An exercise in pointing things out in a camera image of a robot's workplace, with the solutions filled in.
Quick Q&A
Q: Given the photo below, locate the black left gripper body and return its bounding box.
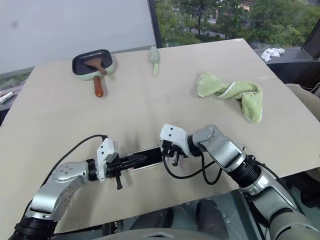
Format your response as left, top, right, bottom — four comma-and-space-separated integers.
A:
104, 158, 126, 191

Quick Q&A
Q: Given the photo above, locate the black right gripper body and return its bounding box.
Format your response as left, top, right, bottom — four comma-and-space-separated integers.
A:
161, 139, 187, 167

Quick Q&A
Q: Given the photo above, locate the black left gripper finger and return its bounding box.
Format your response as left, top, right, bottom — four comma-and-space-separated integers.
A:
125, 154, 148, 164
120, 161, 141, 169

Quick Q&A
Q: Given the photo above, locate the white smartphone with black screen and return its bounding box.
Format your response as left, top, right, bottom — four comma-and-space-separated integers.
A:
127, 147, 163, 172

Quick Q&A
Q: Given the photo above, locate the clear plastic phone case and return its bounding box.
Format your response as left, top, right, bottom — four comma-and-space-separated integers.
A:
126, 146, 164, 173

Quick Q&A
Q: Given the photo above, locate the green terry towel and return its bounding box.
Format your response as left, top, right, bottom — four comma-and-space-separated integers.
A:
196, 70, 264, 124

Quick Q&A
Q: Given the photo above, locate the dark rounded shape under table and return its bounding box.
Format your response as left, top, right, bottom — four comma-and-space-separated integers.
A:
196, 199, 230, 240

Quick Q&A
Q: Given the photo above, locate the silver robot torso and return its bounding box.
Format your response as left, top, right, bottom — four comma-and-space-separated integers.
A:
102, 228, 226, 240

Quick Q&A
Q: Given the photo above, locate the brown wooden spatula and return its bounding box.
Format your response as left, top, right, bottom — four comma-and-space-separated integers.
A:
84, 58, 109, 76

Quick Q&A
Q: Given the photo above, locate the white remote control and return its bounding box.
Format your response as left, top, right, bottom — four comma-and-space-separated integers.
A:
0, 91, 15, 105

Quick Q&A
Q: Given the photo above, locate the white crumpled wrapper pile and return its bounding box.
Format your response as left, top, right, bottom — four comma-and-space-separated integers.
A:
260, 47, 286, 63

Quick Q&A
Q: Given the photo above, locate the black window sill counter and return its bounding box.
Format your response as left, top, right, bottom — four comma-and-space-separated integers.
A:
266, 32, 320, 88

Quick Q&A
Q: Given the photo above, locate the white window blind panel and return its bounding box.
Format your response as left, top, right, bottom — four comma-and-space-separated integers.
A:
0, 0, 155, 74

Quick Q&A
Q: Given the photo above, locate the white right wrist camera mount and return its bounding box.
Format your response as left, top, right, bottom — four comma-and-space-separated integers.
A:
159, 124, 191, 157

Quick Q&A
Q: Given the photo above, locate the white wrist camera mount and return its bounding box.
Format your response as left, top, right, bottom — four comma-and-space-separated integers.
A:
159, 124, 191, 157
96, 138, 120, 184

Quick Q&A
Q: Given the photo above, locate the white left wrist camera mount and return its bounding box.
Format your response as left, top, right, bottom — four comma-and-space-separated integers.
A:
96, 138, 120, 184

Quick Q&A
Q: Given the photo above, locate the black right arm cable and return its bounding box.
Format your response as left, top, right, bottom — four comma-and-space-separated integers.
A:
161, 149, 224, 186

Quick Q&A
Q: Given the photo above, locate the green square pan, wooden handle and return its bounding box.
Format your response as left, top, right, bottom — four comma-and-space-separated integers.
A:
71, 49, 118, 98

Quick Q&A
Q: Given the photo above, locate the black window frame post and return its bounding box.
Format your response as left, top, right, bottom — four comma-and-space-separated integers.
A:
147, 0, 163, 49

